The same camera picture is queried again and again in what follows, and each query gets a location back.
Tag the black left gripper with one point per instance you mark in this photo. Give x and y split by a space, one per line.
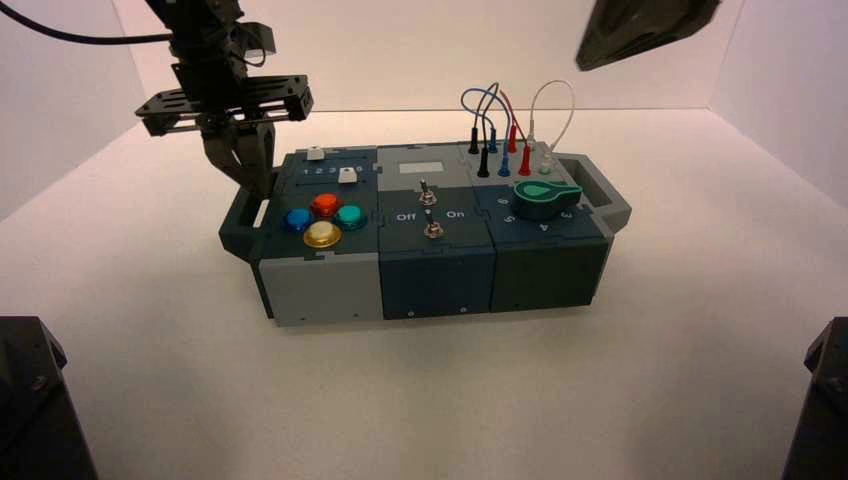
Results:
212 99

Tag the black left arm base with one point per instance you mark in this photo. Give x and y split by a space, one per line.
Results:
33 411

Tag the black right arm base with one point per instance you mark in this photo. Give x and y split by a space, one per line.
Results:
821 411

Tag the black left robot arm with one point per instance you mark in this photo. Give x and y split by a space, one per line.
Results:
195 20

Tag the white slider knob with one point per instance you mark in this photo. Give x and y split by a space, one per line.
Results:
316 154
347 175

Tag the blue dome push button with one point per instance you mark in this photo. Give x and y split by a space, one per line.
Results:
299 219

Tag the orange dome push button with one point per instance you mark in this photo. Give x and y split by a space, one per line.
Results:
326 204

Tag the yellow dome push button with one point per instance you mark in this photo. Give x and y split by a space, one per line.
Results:
322 234

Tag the teal dome push button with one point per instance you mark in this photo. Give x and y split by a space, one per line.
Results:
350 216

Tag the grey display window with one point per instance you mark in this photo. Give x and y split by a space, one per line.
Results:
420 168

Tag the grey and teal task box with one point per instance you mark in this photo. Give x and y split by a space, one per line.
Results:
437 278

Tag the green rotary knob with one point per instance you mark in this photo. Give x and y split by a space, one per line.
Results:
544 201

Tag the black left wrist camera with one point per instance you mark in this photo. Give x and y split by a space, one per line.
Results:
258 41

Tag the metal toggle switch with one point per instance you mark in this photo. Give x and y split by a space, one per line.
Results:
433 229
427 196

